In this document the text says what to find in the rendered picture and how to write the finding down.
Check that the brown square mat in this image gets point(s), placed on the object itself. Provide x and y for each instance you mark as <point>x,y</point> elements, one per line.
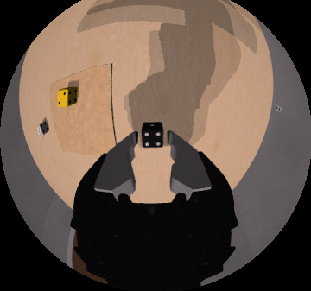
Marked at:
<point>86,127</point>

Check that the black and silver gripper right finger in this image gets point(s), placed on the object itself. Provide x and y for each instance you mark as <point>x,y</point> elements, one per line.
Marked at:
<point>196,176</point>

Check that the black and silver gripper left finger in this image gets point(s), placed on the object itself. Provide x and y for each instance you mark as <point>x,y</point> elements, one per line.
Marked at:
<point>111,175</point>

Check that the grey die with black pips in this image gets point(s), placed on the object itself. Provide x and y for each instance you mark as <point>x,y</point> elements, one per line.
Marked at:
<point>43,128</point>

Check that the yellow die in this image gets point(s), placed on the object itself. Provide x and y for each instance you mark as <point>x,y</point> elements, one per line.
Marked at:
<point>67,96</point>

